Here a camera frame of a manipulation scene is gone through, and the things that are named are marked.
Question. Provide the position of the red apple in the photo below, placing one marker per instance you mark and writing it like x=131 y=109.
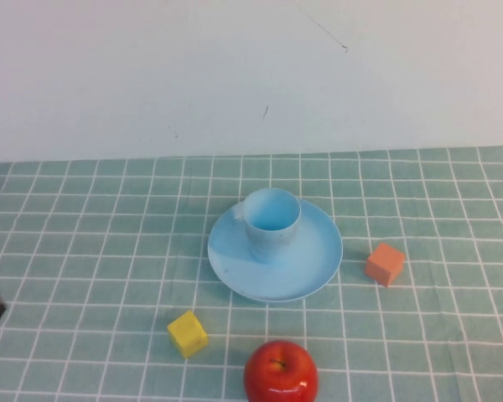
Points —
x=281 y=374

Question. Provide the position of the yellow cube block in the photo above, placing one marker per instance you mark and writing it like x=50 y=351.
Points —
x=187 y=334

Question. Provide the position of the orange cube block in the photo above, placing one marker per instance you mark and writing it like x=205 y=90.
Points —
x=384 y=264

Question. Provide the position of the green checked tablecloth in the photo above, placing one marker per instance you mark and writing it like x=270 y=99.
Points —
x=402 y=335

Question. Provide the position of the light blue plastic cup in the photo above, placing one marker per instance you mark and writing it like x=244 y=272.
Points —
x=271 y=226

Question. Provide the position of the light blue plastic plate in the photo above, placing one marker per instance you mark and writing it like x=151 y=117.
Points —
x=302 y=268

